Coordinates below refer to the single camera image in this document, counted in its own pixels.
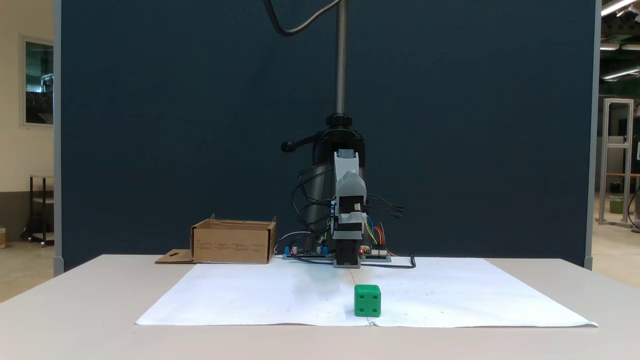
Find black shelf cart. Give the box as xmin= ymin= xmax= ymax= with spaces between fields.
xmin=22 ymin=174 xmax=55 ymax=248

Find thin black motor wire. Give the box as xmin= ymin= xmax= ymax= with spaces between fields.
xmin=365 ymin=194 xmax=406 ymax=220
xmin=291 ymin=164 xmax=335 ymax=237

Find brown cardboard box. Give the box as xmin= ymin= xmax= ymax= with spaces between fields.
xmin=154 ymin=213 xmax=278 ymax=265

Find blue circuit board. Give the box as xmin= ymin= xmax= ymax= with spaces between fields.
xmin=282 ymin=243 xmax=335 ymax=261

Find thick black cable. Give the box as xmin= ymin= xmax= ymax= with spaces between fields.
xmin=350 ymin=253 xmax=417 ymax=270

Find dark blue partition panel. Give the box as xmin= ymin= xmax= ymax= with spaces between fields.
xmin=53 ymin=0 xmax=602 ymax=274

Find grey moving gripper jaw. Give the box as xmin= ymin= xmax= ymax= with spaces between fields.
xmin=335 ymin=169 xmax=368 ymax=199

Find grey camera cable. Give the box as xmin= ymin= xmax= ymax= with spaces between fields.
xmin=263 ymin=0 xmax=342 ymax=37

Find metal gooseneck pole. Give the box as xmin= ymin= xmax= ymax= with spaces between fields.
xmin=333 ymin=0 xmax=349 ymax=117

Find white power cable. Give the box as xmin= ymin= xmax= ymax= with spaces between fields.
xmin=273 ymin=230 xmax=302 ymax=252

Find circuit board with coloured wires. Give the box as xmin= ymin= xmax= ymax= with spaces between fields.
xmin=359 ymin=245 xmax=393 ymax=263

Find aluminium profile frame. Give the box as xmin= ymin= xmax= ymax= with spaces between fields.
xmin=598 ymin=97 xmax=635 ymax=227

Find green dice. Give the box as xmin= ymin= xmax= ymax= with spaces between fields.
xmin=354 ymin=284 xmax=382 ymax=318

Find white paper sheet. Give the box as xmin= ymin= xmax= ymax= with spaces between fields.
xmin=135 ymin=257 xmax=599 ymax=329

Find framed window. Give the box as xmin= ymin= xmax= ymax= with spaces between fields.
xmin=19 ymin=34 xmax=55 ymax=129

